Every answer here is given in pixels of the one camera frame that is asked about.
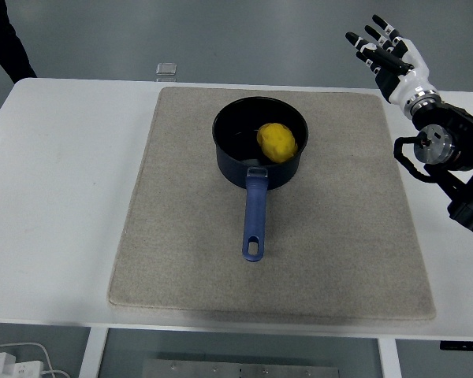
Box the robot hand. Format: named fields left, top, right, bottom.
left=345, top=14, right=439, bottom=107

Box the blue pot with handle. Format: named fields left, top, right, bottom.
left=211, top=96, right=310, bottom=263

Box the white power strip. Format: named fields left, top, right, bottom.
left=0, top=352, right=44, bottom=378

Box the yellow potato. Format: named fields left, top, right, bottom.
left=256, top=122, right=300, bottom=163

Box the small clear square block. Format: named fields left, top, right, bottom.
left=155, top=61, right=179, bottom=76

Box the black table control panel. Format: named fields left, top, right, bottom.
left=440, top=340, right=473, bottom=351

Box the white table leg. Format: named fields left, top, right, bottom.
left=378, top=337, right=402, bottom=378
left=80, top=326, right=110, bottom=378

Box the beige felt mat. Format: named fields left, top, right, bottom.
left=107, top=86, right=438, bottom=321

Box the person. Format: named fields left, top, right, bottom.
left=0, top=0, right=38, bottom=83

